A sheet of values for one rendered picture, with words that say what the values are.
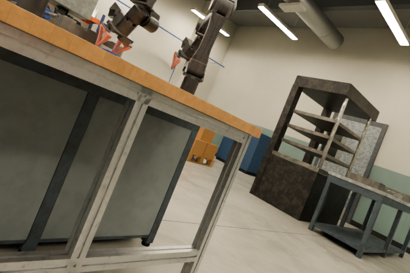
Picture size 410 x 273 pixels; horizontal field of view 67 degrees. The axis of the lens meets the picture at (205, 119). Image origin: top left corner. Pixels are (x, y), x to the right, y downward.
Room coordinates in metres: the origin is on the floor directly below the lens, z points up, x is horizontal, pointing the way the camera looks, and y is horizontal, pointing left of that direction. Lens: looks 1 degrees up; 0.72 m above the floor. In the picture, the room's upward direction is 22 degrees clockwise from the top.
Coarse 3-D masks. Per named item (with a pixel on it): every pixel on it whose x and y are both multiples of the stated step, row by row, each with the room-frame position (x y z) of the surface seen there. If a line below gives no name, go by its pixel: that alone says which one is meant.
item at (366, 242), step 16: (336, 176) 3.91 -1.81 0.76; (352, 176) 4.02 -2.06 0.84; (352, 192) 4.60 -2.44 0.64; (368, 192) 3.62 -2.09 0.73; (384, 192) 3.49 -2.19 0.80; (400, 192) 4.62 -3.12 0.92; (320, 208) 3.97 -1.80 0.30; (400, 208) 4.00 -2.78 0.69; (320, 224) 4.02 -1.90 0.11; (368, 224) 3.53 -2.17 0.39; (352, 240) 3.80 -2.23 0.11; (368, 240) 4.32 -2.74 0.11; (384, 256) 4.10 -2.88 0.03; (400, 256) 4.72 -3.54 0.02
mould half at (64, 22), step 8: (48, 8) 1.29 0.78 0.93; (64, 16) 1.05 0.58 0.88; (56, 24) 1.08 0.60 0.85; (64, 24) 1.06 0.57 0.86; (72, 24) 1.08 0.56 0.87; (72, 32) 1.09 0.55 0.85; (80, 32) 1.11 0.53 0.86; (88, 32) 1.13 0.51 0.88; (88, 40) 1.14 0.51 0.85; (112, 48) 1.22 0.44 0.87; (120, 48) 1.24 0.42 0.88; (120, 56) 1.25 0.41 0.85
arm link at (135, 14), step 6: (132, 6) 1.08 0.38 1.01; (138, 6) 1.07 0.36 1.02; (132, 12) 1.07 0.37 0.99; (138, 12) 1.07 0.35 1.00; (144, 12) 1.09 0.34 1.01; (132, 18) 1.08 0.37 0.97; (138, 18) 1.08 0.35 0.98; (144, 18) 1.10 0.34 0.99; (132, 24) 1.10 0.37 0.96; (138, 24) 1.11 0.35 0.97
